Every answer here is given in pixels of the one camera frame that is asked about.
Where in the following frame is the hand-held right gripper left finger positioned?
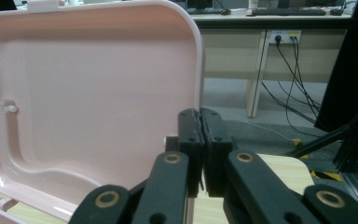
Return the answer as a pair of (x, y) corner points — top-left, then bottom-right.
(131, 107), (205, 224)

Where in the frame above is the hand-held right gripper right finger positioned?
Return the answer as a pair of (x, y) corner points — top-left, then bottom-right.
(200, 106), (322, 224)

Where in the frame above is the pink plastic storage box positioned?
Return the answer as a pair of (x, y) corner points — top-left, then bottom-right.
(0, 0), (206, 224)

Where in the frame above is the light wooden desk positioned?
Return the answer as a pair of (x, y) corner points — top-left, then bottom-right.
(192, 11), (355, 119)

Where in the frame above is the black metal stand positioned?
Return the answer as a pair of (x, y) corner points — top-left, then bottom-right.
(285, 83), (358, 175)

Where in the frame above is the black keyboard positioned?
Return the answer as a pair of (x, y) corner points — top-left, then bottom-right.
(251, 7), (328, 17)
(186, 7), (228, 16)

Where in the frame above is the dark monitor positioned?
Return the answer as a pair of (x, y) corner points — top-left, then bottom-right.
(186, 0), (214, 9)
(277, 0), (347, 9)

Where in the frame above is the black curtain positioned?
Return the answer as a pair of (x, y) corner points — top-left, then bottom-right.
(314, 0), (358, 134)

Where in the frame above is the white floor cable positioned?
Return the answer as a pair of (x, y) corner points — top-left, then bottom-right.
(227, 119), (296, 144)

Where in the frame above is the black power cable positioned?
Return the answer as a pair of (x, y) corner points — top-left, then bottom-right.
(260, 81), (318, 125)
(274, 35), (323, 110)

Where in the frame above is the white wall socket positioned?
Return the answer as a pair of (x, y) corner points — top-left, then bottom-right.
(268, 29), (303, 45)

